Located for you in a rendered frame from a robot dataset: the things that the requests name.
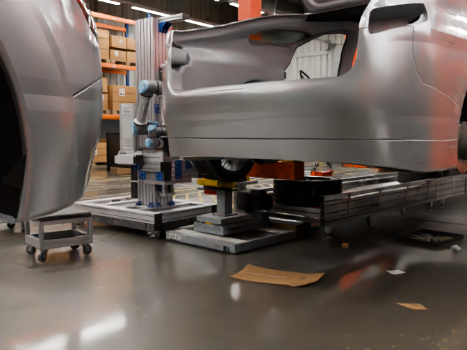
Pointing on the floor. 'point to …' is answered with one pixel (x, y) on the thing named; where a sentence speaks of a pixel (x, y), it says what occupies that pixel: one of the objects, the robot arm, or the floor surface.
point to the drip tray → (430, 236)
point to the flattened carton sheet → (297, 279)
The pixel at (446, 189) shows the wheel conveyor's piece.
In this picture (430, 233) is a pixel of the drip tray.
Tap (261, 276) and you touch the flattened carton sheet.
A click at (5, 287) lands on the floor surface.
